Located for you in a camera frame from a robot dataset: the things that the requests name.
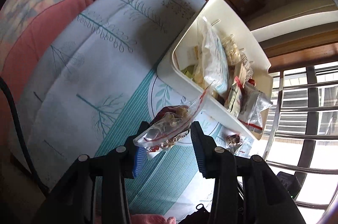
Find clear red-trim nut bag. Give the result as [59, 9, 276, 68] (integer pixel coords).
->
[134, 86, 213, 159]

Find beige paper snack bar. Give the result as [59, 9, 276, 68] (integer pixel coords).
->
[233, 62, 254, 87]

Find small dark candy packet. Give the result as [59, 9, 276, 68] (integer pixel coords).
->
[226, 133, 243, 147]

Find metal window grille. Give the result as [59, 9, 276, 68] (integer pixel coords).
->
[263, 62, 337, 211]

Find silver red-edged snack packet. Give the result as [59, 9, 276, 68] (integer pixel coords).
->
[225, 76, 244, 118]

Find grey silver snack packet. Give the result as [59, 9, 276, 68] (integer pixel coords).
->
[238, 82, 273, 134]

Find patterned blue tablecloth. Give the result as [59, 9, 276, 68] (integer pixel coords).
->
[17, 0, 205, 188]

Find large blue white snack bag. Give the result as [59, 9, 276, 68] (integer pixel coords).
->
[192, 17, 229, 95]

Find yellow cracker snack bag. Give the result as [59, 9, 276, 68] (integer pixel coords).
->
[221, 34, 241, 66]

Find white plastic storage bin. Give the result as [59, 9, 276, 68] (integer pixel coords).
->
[156, 0, 274, 141]

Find pink floral bedding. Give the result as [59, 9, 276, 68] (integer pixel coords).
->
[0, 0, 98, 161]

